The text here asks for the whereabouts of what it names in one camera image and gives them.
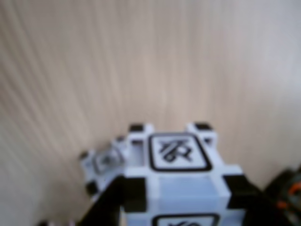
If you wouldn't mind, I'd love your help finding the white cube lightning print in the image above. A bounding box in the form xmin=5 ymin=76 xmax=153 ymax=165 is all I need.
xmin=79 ymin=135 xmax=129 ymax=203

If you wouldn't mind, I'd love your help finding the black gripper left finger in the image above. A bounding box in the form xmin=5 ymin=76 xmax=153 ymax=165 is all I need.
xmin=75 ymin=175 xmax=129 ymax=226

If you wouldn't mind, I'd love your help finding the white cube crossed lines print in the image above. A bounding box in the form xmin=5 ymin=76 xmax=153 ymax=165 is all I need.
xmin=122 ymin=122 xmax=247 ymax=226

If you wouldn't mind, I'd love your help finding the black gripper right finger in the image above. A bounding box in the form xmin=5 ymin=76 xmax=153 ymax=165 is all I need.
xmin=229 ymin=164 xmax=301 ymax=226

